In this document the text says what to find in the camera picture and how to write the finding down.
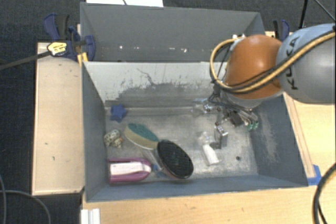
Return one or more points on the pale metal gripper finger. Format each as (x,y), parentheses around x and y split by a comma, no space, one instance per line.
(225,140)
(218,130)

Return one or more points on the clear bottle with white cap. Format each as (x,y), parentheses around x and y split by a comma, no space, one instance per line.
(210,153)

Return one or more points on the clear plastic tube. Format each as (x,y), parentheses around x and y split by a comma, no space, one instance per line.
(151,158)

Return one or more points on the green and yellow sponge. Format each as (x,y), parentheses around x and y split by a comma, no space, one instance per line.
(140,135)

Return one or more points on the blue star toy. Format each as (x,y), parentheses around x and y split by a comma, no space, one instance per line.
(118,112)

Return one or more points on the grey metal bin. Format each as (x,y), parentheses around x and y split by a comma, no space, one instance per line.
(170,34)

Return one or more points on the white spotted toy animal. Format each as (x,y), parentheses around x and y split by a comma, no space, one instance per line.
(111,137)

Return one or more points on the pale wood board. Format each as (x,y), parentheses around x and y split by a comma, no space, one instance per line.
(57,118)

